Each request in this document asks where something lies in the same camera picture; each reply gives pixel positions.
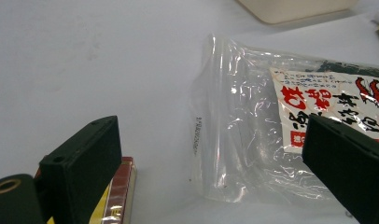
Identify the clear seaweed packet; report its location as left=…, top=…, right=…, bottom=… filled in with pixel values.
left=189, top=33, right=379, bottom=203

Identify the white plastic tray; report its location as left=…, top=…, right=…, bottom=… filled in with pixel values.
left=235, top=0, right=359, bottom=25

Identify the pale table mat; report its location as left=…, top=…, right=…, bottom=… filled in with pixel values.
left=0, top=0, right=379, bottom=224

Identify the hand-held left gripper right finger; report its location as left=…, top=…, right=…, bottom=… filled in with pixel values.
left=302, top=113, right=379, bottom=224

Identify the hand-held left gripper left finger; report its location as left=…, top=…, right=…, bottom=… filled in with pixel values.
left=37, top=115, right=123, bottom=224

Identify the red and yellow box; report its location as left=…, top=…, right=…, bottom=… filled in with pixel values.
left=46, top=156, right=138, bottom=224

